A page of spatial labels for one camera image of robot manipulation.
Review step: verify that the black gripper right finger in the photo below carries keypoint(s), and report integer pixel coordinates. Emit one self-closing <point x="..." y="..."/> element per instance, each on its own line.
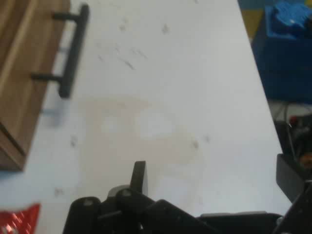
<point x="288" y="178"/>

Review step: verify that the dark wooden cabinet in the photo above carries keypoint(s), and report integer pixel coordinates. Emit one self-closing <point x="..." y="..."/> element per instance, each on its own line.
<point x="9" y="156"/>

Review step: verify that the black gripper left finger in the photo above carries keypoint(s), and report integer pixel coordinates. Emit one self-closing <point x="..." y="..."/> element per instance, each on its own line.
<point x="137" y="180"/>

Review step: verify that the wooden drawer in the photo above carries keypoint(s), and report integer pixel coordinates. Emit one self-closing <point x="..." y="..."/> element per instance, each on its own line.
<point x="22" y="73"/>

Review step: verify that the red snack packet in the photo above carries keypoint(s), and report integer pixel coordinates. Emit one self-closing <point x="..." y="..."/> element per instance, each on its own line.
<point x="20" y="220"/>

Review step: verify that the large blue foam block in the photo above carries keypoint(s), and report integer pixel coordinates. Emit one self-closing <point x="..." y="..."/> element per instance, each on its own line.
<point x="285" y="56"/>

